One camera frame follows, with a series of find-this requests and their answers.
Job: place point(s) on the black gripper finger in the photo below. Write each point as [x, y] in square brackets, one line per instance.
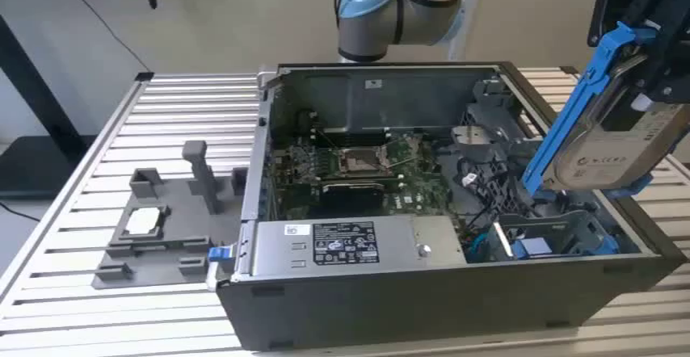
[625, 98]

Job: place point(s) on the hard disk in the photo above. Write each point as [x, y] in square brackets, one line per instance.
[587, 143]

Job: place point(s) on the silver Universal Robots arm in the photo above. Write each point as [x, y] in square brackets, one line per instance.
[376, 22]

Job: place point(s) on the grey disk bay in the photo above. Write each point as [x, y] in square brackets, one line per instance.
[571, 228]

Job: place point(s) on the black perforated drive cage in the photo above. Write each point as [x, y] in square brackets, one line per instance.
[487, 179]

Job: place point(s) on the blue carrier tab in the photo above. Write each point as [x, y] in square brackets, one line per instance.
[531, 249]

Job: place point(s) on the green motherboard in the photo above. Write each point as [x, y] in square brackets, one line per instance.
[415, 187]

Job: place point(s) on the white label on case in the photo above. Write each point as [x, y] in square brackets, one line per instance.
[372, 83]

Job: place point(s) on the CPU socket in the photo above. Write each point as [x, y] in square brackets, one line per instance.
[360, 161]

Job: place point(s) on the silver power supply unit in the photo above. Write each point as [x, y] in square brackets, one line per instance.
[344, 248]

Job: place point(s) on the black open PC case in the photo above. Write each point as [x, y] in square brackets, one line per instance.
[410, 312]

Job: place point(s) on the blue case latch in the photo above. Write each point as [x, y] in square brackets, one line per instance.
[218, 254]

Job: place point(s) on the grey parts rack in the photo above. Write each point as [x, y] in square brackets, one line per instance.
[178, 252]

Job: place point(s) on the silver CPU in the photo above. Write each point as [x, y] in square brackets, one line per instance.
[144, 220]

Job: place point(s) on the black monitor stand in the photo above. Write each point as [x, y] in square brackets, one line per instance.
[32, 131]

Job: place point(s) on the silver metal bracket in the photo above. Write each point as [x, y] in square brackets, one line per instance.
[470, 135]

